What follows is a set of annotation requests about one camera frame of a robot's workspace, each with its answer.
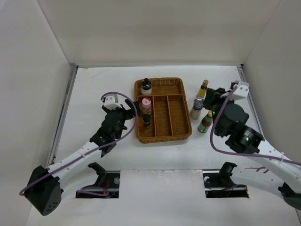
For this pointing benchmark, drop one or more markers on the yellow oil bottle brown cap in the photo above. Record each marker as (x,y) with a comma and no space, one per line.
(202,91)

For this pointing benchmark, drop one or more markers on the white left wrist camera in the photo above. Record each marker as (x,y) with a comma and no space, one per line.
(110,101)

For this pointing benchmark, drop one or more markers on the red sauce bottle yellow cap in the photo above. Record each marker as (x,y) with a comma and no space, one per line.
(205,122)

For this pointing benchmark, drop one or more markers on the brown wicker divided basket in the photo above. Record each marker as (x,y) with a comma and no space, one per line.
(170,118)

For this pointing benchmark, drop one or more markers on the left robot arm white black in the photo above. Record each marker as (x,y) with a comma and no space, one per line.
(45,186)

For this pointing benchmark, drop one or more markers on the black cap pepper shaker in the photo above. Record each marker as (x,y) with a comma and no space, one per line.
(147,120)

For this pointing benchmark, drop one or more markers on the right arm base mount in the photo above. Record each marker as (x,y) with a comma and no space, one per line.
(218,184)

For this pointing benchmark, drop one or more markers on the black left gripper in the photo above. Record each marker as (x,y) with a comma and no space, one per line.
(129,114)

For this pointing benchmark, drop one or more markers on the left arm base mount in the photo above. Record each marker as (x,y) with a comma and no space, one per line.
(105,186)

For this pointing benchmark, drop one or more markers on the clear lid powder jar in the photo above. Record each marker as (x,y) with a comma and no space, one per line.
(197,107)

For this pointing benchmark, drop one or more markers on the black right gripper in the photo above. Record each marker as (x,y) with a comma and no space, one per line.
(210,96)

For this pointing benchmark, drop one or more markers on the black cap white powder bottle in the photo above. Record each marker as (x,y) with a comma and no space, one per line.
(146,87)

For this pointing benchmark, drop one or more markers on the pink cap spice jar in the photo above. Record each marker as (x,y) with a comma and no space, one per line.
(146,106)

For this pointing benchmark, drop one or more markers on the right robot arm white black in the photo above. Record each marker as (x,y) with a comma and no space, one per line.
(230,135)

